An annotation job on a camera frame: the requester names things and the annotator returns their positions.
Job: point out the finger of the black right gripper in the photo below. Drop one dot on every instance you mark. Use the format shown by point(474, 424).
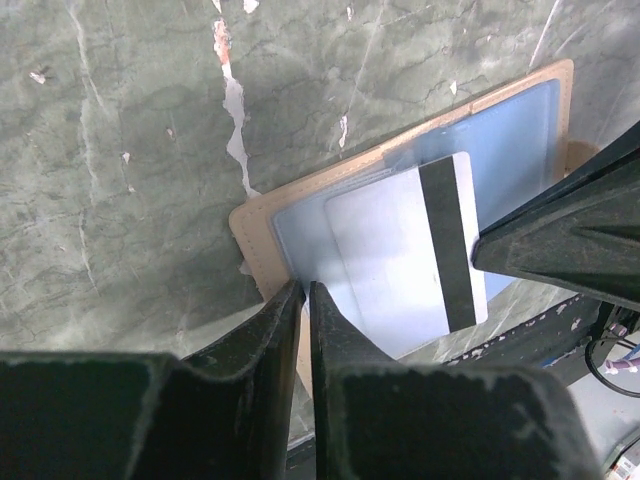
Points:
point(582, 234)

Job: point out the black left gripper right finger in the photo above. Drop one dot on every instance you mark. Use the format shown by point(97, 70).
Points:
point(440, 420)

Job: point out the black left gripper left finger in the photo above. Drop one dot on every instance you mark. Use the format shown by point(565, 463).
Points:
point(221, 413)

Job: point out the tan card holder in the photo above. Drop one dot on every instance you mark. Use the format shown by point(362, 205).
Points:
point(516, 137)

